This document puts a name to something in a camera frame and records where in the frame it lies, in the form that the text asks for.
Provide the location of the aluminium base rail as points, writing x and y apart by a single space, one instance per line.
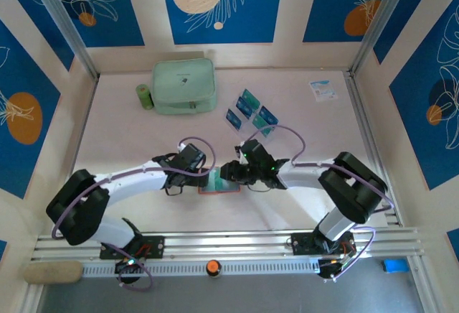
229 243

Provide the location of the orange card holder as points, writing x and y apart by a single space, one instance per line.
215 191

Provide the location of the black arm base electronics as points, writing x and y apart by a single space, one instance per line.
125 269
328 269

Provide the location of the beige foam block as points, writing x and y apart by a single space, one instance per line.
54 273

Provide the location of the mint green zip pouch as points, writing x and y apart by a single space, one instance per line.
183 87

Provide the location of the teal credit card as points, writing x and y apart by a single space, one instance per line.
250 97
217 180
263 124

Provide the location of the clear acrylic card stand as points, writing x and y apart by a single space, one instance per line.
256 112

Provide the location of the aluminium frame post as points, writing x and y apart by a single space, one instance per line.
380 15
61 15

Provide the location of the orange push button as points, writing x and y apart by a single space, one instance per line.
213 266

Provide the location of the aluminium side rail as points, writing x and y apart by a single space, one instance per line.
364 119
83 126

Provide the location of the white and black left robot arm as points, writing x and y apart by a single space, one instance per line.
136 180

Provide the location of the white and blue paper packet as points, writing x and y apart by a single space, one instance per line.
323 90

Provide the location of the green cylindrical roll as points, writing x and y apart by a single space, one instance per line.
144 95

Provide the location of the small blue block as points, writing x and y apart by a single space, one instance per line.
395 265

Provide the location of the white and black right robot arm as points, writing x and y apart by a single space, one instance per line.
301 178

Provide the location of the blue credit card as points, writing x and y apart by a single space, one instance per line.
269 115
244 106
233 119

